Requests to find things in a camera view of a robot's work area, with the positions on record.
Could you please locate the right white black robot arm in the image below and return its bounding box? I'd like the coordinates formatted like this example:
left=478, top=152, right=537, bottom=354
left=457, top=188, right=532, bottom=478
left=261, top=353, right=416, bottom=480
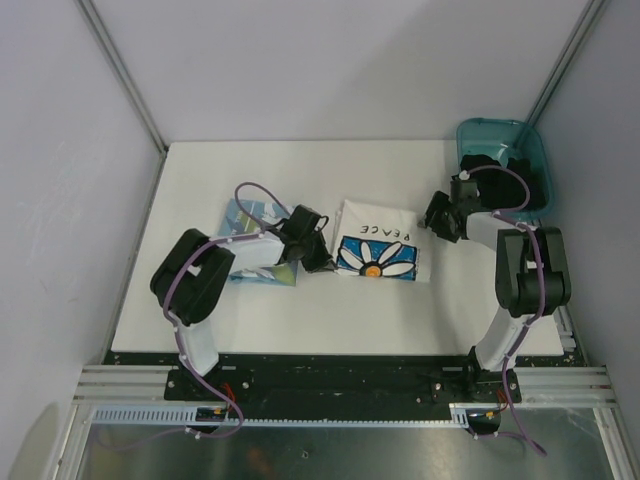
left=419, top=176, right=571, bottom=401

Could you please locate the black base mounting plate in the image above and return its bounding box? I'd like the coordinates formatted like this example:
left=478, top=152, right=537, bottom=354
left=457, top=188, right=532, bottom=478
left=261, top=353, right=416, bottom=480
left=163, top=352, right=521, bottom=407

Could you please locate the black t shirt in bin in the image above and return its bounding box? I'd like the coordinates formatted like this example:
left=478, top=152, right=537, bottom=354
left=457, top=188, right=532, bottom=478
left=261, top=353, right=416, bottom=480
left=460, top=154, right=547, bottom=211

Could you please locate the blue printed t shirt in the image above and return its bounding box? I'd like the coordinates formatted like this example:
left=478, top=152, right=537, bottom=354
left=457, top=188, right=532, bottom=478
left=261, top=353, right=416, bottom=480
left=216, top=199, right=298, bottom=287

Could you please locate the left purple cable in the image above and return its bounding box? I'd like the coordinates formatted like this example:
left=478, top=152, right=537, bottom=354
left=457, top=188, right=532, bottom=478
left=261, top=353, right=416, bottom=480
left=162, top=181, right=296, bottom=441

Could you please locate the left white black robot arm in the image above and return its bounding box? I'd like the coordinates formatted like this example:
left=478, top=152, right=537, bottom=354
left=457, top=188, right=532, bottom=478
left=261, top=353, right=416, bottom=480
left=150, top=205, right=336, bottom=400

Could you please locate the grey slotted cable duct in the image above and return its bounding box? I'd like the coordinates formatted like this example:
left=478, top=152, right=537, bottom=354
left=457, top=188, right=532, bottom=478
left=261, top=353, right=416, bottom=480
left=89, top=403, right=471, bottom=429

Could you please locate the purple cable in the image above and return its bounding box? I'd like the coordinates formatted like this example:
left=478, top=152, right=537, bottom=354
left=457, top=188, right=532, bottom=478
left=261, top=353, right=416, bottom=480
left=464, top=165, right=547, bottom=456
left=162, top=181, right=296, bottom=441

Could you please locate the teal plastic bin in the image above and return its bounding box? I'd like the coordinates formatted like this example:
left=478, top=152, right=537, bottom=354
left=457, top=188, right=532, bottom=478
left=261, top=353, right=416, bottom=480
left=456, top=118, right=555, bottom=220

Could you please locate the white t shirt flower print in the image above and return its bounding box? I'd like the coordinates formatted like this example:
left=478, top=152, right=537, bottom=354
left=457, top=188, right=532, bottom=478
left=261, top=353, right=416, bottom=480
left=333, top=200, right=431, bottom=283

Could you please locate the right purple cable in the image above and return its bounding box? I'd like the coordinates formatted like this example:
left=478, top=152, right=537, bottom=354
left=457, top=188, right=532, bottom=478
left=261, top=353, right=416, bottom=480
left=464, top=165, right=547, bottom=456

